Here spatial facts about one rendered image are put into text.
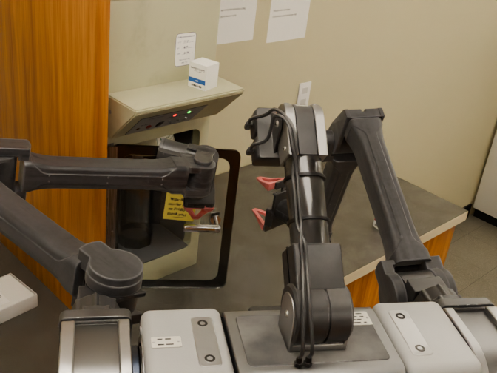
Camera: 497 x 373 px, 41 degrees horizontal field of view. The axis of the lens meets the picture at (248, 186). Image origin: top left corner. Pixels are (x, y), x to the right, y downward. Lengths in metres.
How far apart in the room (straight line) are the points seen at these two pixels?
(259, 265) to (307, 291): 1.23
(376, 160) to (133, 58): 0.62
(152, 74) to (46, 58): 0.24
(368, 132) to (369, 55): 1.76
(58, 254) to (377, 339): 0.47
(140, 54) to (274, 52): 1.03
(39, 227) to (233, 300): 0.87
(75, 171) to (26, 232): 0.23
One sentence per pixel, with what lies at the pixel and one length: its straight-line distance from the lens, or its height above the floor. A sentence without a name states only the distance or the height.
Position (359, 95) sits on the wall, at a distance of 3.04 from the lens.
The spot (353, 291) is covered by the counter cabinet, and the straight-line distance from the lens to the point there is 2.17.
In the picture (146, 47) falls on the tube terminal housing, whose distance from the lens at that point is 1.55.
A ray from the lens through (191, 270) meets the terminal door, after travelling 1.74.
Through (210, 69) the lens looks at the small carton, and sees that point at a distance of 1.58.
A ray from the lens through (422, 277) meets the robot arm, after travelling 1.09.
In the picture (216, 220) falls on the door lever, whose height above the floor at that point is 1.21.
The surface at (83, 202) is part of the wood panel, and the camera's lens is 1.54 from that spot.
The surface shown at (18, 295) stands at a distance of 1.77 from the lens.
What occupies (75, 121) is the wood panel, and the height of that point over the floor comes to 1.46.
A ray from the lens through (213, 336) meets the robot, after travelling 0.79.
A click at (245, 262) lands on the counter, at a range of 1.99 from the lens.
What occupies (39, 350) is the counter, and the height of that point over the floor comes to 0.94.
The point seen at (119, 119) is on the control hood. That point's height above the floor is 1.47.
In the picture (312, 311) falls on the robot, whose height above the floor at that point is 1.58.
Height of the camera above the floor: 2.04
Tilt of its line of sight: 27 degrees down
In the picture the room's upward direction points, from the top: 7 degrees clockwise
